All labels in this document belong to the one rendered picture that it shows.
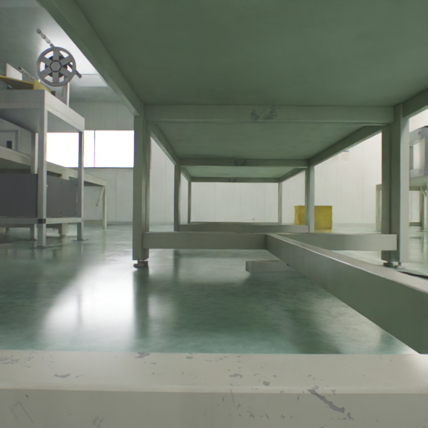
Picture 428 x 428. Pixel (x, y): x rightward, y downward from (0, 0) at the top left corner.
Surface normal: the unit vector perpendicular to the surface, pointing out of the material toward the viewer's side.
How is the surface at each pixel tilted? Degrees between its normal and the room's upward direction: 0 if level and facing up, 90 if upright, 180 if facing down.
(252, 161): 90
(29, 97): 90
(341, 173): 90
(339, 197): 90
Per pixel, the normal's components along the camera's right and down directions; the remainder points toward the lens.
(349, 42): -0.01, 1.00
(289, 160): 0.00, 0.00
